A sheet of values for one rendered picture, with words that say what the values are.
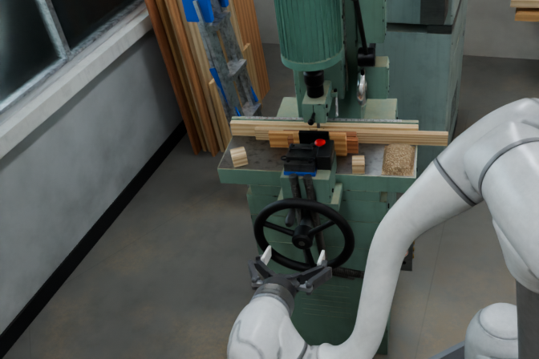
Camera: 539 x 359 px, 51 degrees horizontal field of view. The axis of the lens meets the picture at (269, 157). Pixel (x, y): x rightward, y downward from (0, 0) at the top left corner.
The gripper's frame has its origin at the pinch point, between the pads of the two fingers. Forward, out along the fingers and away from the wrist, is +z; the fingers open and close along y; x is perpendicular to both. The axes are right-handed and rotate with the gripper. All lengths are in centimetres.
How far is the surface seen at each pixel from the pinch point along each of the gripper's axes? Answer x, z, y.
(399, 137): -17, 47, -22
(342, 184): -5.7, 34.8, -6.9
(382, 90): -29, 60, -16
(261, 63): -11, 232, 74
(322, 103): -29.3, 38.6, -0.6
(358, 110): -21, 66, -8
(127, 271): 66, 90, 104
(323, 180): -11.3, 22.6, -3.3
